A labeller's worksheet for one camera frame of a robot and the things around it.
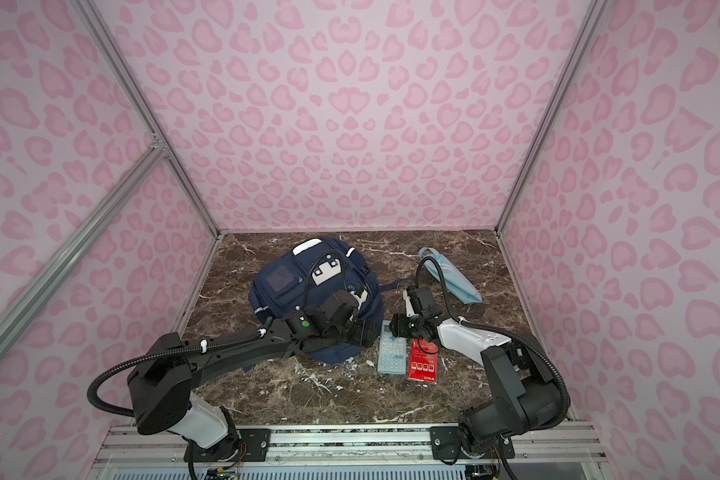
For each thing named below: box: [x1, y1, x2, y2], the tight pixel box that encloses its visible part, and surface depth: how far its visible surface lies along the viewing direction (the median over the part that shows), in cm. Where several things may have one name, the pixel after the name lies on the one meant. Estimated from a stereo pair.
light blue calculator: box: [378, 320, 407, 375], surface depth 88 cm
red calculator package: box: [408, 339, 439, 383], surface depth 87 cm
